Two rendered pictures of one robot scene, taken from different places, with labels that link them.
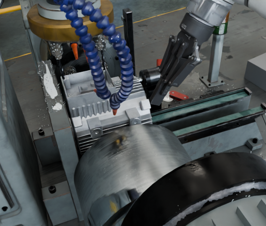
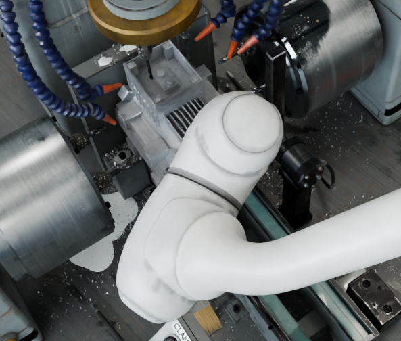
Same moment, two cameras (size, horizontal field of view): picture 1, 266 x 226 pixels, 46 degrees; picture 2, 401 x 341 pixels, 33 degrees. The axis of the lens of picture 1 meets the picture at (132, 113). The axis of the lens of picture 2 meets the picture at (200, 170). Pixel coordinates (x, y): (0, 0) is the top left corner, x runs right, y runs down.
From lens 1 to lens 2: 1.03 m
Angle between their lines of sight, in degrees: 53
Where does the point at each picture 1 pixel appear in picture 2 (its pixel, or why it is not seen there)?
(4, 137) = (24, 37)
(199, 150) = not seen: hidden behind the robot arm
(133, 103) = (173, 143)
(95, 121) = (131, 112)
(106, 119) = (144, 124)
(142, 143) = (35, 157)
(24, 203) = not seen: hidden behind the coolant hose
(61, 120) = (81, 73)
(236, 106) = (339, 329)
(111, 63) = (291, 88)
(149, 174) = not seen: outside the picture
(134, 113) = (154, 149)
